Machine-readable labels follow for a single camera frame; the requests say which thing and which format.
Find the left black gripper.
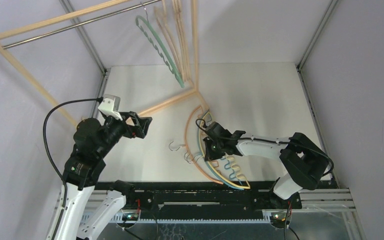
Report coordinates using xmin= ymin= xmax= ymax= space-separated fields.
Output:
xmin=97 ymin=110 xmax=152 ymax=157

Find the blue wire hanger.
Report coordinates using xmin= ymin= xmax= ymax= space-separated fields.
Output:
xmin=182 ymin=106 xmax=251 ymax=191

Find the green wavy wire hanger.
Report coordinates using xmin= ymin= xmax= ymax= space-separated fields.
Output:
xmin=135 ymin=7 xmax=185 ymax=88

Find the beige plastic hanger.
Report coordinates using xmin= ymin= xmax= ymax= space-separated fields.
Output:
xmin=178 ymin=0 xmax=192 ymax=82
xmin=154 ymin=0 xmax=186 ymax=85
xmin=153 ymin=6 xmax=183 ymax=76
xmin=172 ymin=0 xmax=190 ymax=82

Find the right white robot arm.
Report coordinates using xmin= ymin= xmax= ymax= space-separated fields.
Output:
xmin=195 ymin=118 xmax=334 ymax=208

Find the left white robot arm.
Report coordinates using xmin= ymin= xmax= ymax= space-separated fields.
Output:
xmin=47 ymin=111 xmax=153 ymax=240

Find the metal hanging rod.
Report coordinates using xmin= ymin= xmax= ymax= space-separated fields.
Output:
xmin=2 ymin=0 xmax=161 ymax=50

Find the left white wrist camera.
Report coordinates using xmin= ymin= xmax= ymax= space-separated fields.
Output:
xmin=98 ymin=94 xmax=122 ymax=121

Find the left black camera cable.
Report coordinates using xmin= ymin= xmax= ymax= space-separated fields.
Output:
xmin=42 ymin=97 xmax=104 ymax=240

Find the black camera cable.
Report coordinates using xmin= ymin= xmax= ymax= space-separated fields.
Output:
xmin=195 ymin=118 xmax=335 ymax=240
xmin=42 ymin=97 xmax=104 ymax=240

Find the right black camera cable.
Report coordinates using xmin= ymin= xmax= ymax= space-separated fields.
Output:
xmin=195 ymin=118 xmax=335 ymax=240

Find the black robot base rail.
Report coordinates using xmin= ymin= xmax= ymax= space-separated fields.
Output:
xmin=92 ymin=180 xmax=304 ymax=221

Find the wooden clothes rack frame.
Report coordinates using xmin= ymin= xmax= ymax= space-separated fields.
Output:
xmin=0 ymin=0 xmax=209 ymax=117

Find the right aluminium frame post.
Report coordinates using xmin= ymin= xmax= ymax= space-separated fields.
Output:
xmin=295 ymin=0 xmax=342 ymax=153

